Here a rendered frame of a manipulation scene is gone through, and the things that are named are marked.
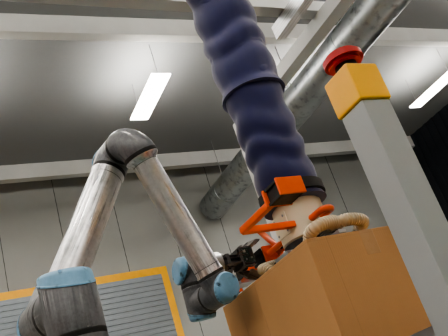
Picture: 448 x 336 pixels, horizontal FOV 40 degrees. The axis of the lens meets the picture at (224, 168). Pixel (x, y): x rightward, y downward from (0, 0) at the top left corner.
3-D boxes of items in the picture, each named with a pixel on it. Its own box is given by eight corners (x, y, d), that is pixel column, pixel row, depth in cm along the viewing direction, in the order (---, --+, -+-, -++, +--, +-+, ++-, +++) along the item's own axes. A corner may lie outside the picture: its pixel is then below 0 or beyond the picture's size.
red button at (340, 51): (377, 62, 105) (367, 43, 107) (344, 61, 102) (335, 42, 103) (353, 87, 110) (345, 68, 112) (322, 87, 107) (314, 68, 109)
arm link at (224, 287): (143, 110, 204) (250, 290, 194) (127, 129, 213) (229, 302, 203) (114, 119, 197) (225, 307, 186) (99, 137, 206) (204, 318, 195)
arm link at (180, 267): (173, 291, 208) (166, 263, 212) (206, 285, 214) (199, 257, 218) (184, 282, 201) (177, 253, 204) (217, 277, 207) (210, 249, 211)
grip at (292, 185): (307, 191, 167) (301, 175, 169) (281, 193, 163) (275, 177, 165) (291, 205, 174) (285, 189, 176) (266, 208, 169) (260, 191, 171)
